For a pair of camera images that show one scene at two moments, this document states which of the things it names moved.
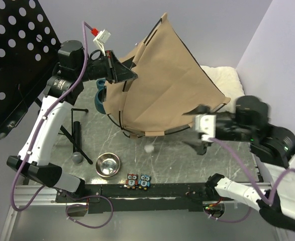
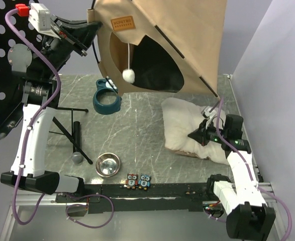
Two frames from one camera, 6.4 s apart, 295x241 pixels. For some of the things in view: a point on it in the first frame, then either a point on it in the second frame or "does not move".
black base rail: [159, 198] does not move
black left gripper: [116, 72] -> [77, 35]
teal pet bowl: [100, 96] does not move
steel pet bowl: [107, 164] does not move
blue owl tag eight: [144, 182] does not move
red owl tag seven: [131, 181] does not move
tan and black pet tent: [170, 87] -> [172, 46]
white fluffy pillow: [227, 80] -> [181, 117]
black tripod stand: [74, 141] does not move
